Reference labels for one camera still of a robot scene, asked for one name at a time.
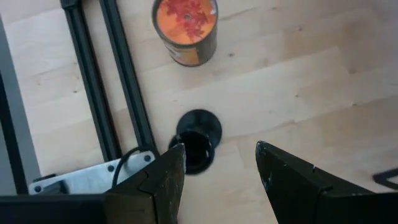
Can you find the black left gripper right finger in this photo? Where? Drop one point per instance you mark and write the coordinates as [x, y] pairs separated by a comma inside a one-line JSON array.
[[289, 186]]

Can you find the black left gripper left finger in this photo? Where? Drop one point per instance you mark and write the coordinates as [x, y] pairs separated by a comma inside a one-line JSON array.
[[161, 193]]

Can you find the orange leaf candle tin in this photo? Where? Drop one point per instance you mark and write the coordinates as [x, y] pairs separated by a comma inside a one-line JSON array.
[[186, 25]]

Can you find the silver mounting bracket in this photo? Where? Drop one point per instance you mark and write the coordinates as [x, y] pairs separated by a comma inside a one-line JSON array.
[[90, 177]]

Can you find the wooden shelf with black frame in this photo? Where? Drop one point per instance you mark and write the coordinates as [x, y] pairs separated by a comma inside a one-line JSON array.
[[377, 179]]

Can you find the black aluminium table frame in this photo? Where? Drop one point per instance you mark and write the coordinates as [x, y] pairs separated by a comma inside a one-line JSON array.
[[90, 77]]

